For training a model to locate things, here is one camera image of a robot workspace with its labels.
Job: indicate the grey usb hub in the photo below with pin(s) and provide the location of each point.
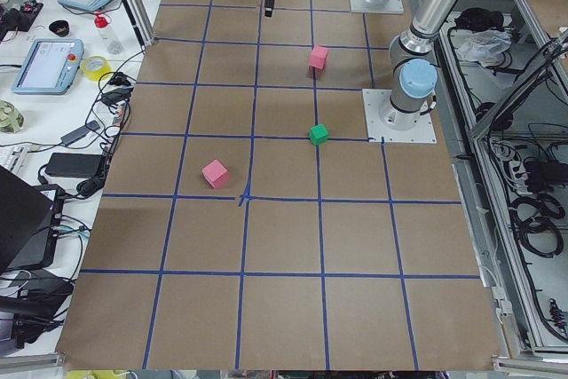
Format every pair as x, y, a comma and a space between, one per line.
79, 133

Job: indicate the green cube front left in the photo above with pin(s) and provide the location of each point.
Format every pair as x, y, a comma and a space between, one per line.
318, 134

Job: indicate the teach pendant near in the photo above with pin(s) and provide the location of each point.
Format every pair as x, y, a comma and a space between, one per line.
50, 67

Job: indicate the black laptop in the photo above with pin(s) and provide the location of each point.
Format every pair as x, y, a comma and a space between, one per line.
29, 216

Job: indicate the pink cube near gripper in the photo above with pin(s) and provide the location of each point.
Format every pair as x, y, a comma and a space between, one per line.
216, 174

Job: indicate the black power adapter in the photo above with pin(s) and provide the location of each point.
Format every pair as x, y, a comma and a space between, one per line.
69, 165

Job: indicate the pink cube centre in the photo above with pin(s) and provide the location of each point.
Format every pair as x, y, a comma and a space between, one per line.
318, 57

